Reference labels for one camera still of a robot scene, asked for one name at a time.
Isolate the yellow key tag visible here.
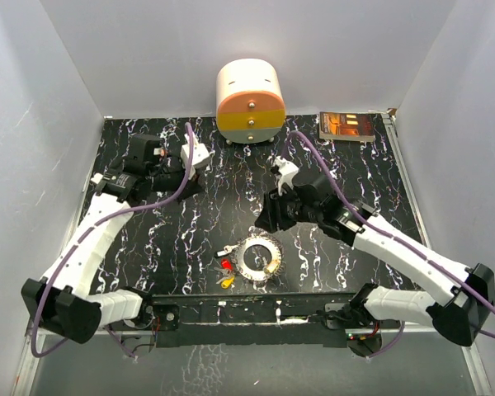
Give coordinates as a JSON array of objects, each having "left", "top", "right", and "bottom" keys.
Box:
[
  {"left": 216, "top": 275, "right": 235, "bottom": 289},
  {"left": 263, "top": 261, "right": 281, "bottom": 275}
]

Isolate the aluminium frame rail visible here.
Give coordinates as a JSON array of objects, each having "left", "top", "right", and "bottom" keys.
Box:
[{"left": 382, "top": 113, "right": 431, "bottom": 249}]

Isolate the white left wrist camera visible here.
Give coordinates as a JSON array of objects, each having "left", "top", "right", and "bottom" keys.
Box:
[{"left": 181, "top": 134, "right": 211, "bottom": 179}]

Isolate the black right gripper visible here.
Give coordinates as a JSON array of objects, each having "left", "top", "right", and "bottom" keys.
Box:
[{"left": 255, "top": 183, "right": 322, "bottom": 233}]

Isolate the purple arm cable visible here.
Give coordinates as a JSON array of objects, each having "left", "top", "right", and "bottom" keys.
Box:
[
  {"left": 280, "top": 130, "right": 495, "bottom": 358},
  {"left": 31, "top": 122, "right": 196, "bottom": 359}
]

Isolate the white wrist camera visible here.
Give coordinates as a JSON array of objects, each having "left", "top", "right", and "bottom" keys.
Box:
[
  {"left": 181, "top": 134, "right": 211, "bottom": 179},
  {"left": 272, "top": 156, "right": 299, "bottom": 196}
]

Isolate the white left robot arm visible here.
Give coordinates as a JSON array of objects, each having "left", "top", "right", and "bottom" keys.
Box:
[{"left": 21, "top": 124, "right": 210, "bottom": 344}]

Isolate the orange brown book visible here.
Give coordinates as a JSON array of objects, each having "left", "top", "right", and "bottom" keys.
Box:
[{"left": 318, "top": 112, "right": 375, "bottom": 143}]

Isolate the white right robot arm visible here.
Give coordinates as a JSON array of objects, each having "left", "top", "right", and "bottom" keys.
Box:
[{"left": 255, "top": 167, "right": 495, "bottom": 347}]

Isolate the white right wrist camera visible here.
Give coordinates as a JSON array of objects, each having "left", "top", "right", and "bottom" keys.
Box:
[{"left": 272, "top": 156, "right": 299, "bottom": 196}]

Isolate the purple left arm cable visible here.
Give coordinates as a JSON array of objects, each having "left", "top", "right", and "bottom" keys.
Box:
[{"left": 31, "top": 122, "right": 196, "bottom": 359}]

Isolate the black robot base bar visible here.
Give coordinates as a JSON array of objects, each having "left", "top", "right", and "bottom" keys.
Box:
[{"left": 150, "top": 292, "right": 399, "bottom": 349}]

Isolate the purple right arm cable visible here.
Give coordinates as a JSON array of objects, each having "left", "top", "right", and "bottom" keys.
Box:
[{"left": 280, "top": 130, "right": 495, "bottom": 358}]

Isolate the black key tag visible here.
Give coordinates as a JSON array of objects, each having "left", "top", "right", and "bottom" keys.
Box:
[{"left": 214, "top": 244, "right": 238, "bottom": 257}]

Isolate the round three-drawer mini cabinet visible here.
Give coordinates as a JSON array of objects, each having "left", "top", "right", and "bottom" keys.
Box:
[{"left": 216, "top": 59, "right": 286, "bottom": 145}]

